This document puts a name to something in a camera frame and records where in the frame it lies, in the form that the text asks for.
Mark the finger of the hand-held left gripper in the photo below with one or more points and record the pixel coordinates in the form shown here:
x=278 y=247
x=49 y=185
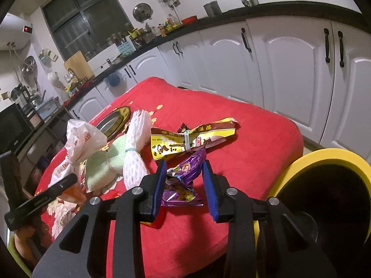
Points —
x=63 y=184

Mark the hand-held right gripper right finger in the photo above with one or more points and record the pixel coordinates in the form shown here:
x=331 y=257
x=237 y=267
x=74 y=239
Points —
x=209 y=188

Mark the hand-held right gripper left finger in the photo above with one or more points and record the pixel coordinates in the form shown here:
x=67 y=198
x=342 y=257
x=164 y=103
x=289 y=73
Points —
x=161 y=185

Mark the purple snack wrapper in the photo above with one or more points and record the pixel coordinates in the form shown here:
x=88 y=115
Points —
x=185 y=168

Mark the white plastic bag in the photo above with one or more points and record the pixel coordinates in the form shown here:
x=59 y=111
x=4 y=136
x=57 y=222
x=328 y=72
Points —
x=81 y=142

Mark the yellow trash bin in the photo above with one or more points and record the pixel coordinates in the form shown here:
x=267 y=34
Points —
x=318 y=156

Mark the person's left forearm green sleeve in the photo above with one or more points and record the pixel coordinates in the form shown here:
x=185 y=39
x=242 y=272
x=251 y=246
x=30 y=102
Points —
x=18 y=265

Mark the person's left hand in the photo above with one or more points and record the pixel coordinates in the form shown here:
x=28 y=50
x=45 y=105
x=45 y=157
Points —
x=23 y=240

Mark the yellow brown snack wrapper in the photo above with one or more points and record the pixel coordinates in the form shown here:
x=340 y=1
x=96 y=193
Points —
x=168 y=147

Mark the pale green cloth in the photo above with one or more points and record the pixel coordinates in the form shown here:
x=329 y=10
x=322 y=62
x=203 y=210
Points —
x=101 y=165

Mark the red floral blanket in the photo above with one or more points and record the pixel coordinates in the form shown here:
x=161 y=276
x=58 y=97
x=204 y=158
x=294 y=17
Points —
x=246 y=156

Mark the white foam fruit net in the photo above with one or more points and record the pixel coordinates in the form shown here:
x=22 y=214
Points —
x=136 y=139

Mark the black microwave oven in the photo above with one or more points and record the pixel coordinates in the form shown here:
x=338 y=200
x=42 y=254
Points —
x=11 y=127

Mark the light blue box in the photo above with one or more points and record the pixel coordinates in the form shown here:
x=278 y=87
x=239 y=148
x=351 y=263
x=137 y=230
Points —
x=46 y=108

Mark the gold-rimmed metal plate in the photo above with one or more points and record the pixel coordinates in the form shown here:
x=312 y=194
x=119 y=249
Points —
x=111 y=121

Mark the black blender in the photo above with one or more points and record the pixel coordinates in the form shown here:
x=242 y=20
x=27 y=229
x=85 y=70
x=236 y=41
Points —
x=20 y=97

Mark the white thermos jug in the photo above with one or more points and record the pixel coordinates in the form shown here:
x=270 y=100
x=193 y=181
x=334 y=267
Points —
x=53 y=78

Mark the metal sink faucet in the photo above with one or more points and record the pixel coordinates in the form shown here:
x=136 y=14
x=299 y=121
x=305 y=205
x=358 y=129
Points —
x=72 y=75

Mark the wooden cutting board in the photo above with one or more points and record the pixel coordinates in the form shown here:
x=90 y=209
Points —
x=78 y=65

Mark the hanging metal pan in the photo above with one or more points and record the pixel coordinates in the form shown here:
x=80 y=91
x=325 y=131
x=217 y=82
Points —
x=29 y=68

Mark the white kitchen cabinets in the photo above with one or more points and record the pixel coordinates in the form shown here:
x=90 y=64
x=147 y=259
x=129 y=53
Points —
x=289 y=78

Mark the white water heater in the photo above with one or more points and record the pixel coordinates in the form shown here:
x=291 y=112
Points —
x=14 y=31

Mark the group of seasoning bottles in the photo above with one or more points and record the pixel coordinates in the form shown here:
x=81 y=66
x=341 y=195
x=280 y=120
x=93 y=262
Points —
x=169 y=24

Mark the dark kitchen window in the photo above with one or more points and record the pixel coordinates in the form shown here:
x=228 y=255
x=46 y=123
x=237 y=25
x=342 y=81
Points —
x=87 y=20

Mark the red bowl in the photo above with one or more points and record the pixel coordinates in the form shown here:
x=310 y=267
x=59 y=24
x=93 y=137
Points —
x=189 y=20

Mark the hanging metal pot lid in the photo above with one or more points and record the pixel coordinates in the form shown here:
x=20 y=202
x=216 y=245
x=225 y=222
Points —
x=142 y=11

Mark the metal canister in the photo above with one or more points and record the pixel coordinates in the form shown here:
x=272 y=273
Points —
x=212 y=8

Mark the metal kettle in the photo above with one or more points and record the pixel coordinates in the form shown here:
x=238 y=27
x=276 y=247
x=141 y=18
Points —
x=249 y=0

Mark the black kitchen countertop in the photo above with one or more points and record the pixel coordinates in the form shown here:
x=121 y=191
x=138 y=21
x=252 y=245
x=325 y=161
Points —
x=289 y=7

